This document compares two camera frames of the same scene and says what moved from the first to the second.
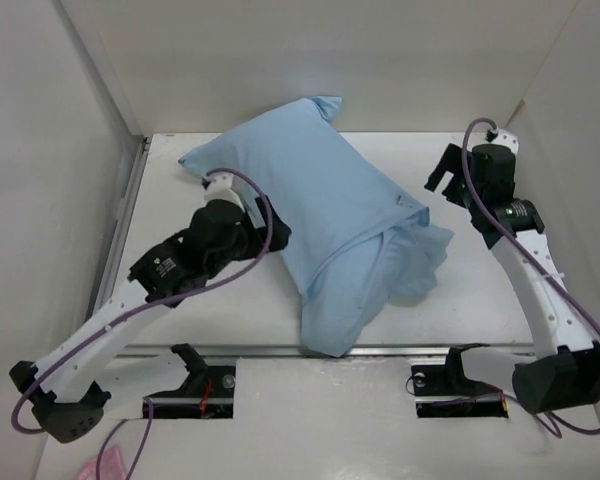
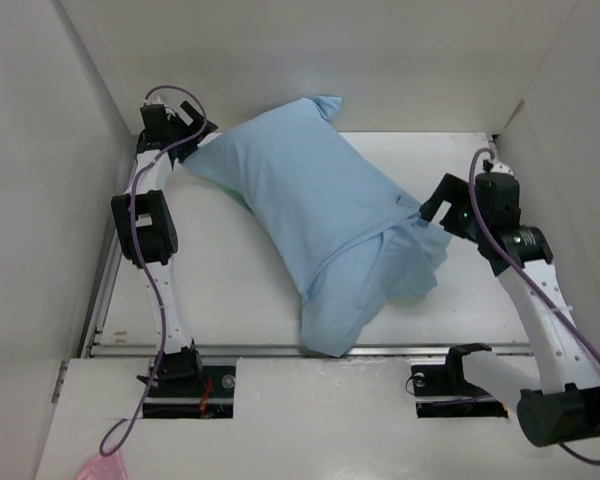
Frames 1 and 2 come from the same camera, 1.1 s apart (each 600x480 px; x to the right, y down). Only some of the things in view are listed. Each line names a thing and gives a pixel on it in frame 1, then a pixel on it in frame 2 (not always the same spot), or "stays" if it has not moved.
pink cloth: x=112 y=467 stays
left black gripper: x=279 y=232 -> x=191 y=114
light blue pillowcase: x=360 y=241 stays
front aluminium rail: x=352 y=349 stays
